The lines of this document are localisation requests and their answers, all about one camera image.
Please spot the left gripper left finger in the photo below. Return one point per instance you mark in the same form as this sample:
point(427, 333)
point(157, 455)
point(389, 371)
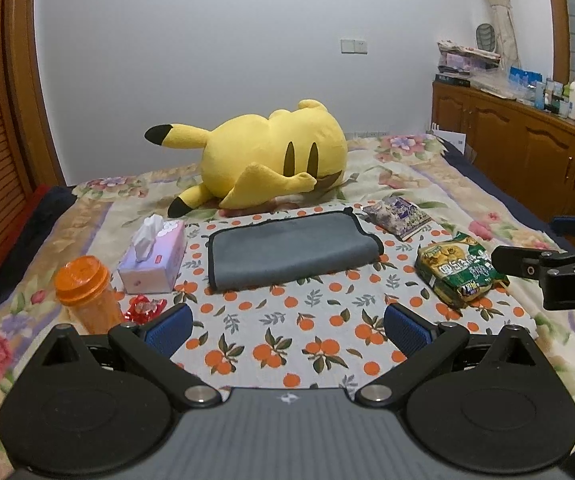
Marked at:
point(128, 367)

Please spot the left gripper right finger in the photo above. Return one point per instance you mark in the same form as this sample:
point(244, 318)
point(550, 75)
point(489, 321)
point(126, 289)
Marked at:
point(446, 362)

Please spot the purple and grey towel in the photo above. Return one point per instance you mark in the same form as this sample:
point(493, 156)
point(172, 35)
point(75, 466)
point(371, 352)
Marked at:
point(278, 251)

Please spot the red candy wrapper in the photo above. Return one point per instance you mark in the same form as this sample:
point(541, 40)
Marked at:
point(143, 310)

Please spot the pink tissue box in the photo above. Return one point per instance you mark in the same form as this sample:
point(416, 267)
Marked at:
point(152, 261)

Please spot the green snack bag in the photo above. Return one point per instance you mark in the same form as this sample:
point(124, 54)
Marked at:
point(458, 270)

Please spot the orange print white cloth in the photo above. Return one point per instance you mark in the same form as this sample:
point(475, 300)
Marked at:
point(325, 331)

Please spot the orange lidded plastic jar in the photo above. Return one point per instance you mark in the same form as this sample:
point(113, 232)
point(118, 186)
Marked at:
point(83, 286)

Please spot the wooden sideboard cabinet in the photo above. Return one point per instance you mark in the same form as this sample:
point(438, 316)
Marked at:
point(529, 154)

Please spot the purple snack packet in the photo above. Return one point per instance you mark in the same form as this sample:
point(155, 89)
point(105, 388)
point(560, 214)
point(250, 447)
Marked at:
point(397, 216)

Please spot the white paper beside bed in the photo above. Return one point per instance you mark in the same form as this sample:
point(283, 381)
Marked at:
point(456, 139)

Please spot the blue boxes on cabinet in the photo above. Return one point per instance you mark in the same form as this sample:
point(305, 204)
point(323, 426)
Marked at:
point(523, 84)

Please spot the yellow Pikachu plush toy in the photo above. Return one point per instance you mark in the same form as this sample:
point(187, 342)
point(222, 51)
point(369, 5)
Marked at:
point(251, 159)

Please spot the stack of papers on cabinet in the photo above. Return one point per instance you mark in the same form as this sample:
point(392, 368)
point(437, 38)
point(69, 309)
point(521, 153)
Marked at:
point(465, 66)

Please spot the beige curtain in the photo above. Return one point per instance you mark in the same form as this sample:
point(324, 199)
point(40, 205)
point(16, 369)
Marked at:
point(501, 13)

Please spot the white wall switch plate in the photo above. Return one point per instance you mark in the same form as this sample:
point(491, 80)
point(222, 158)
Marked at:
point(353, 46)

